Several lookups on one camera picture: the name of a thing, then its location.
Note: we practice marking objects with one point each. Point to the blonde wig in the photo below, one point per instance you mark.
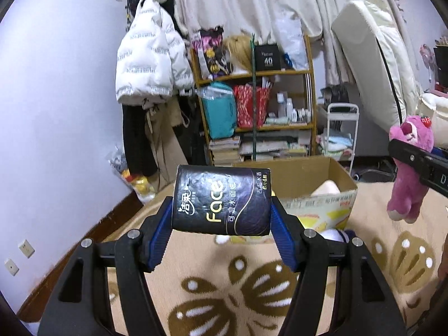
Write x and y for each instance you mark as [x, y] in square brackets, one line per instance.
[239, 52]

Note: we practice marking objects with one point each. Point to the white purple doll plush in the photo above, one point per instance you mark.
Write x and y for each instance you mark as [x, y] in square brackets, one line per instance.
[334, 234]

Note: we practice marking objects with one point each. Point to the pink bear plush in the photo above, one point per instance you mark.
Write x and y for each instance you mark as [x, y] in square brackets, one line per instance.
[408, 193]

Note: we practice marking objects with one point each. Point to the white rolling cart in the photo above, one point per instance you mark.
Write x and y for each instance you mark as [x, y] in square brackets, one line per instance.
[339, 132]

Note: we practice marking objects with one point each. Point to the cardboard box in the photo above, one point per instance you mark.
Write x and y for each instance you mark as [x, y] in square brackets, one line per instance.
[316, 189]

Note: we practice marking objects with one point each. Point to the beige curtain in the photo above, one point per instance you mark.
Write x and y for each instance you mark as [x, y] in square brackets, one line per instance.
[258, 17]

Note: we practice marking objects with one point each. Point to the red gift bag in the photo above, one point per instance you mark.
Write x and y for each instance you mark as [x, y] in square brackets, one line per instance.
[245, 105]

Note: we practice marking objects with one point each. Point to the green pole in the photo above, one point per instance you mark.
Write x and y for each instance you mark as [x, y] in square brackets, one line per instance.
[254, 100]

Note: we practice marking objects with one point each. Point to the stack of books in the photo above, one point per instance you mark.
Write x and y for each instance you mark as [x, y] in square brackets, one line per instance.
[225, 152]

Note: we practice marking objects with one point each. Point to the beige patterned blanket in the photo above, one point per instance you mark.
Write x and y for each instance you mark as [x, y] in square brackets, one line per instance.
[209, 285]

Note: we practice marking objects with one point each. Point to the purple patterned bag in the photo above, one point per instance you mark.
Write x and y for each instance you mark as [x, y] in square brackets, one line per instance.
[208, 45]

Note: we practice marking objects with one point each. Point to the beige trench coat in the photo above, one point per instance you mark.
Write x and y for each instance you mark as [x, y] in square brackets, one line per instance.
[165, 146]

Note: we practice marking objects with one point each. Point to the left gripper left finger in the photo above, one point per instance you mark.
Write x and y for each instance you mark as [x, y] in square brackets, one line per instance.
[80, 304]

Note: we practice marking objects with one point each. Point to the black box with 40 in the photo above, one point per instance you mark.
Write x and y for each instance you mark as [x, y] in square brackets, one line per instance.
[267, 57]

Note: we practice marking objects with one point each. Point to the white puffer jacket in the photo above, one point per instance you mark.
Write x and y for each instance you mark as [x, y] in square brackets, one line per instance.
[152, 63]

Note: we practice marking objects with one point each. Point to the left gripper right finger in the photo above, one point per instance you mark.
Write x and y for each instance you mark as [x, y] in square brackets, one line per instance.
[363, 304]

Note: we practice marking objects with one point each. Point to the teal gift bag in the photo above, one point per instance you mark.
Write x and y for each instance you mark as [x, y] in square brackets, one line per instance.
[220, 109]

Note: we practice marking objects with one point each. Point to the white plastic bag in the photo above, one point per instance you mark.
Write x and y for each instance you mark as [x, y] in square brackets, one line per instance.
[290, 38]

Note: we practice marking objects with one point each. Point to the wooden bookshelf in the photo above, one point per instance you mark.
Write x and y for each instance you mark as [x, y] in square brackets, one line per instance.
[290, 126]

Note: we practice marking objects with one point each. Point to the black tissue pack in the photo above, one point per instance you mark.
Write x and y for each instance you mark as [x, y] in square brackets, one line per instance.
[222, 200]

